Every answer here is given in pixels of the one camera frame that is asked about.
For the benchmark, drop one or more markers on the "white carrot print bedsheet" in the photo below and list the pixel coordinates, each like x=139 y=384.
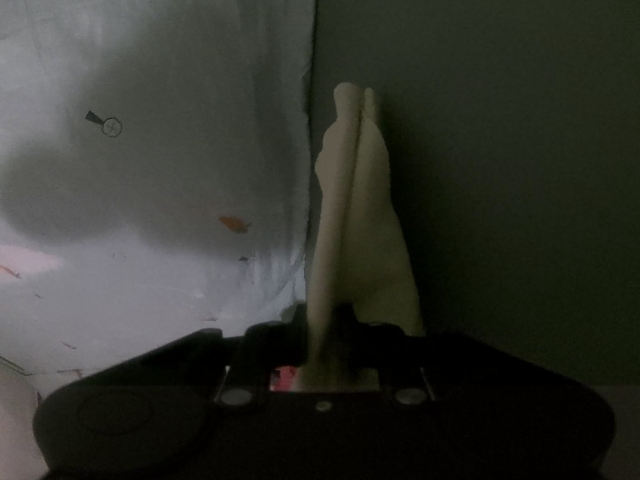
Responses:
x=155 y=169

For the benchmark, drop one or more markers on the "cream beige garment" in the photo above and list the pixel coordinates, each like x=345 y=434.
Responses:
x=361 y=269

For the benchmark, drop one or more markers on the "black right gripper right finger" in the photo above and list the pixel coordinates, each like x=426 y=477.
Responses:
x=371 y=356

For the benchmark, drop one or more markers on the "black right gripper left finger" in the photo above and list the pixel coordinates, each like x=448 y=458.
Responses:
x=250 y=360

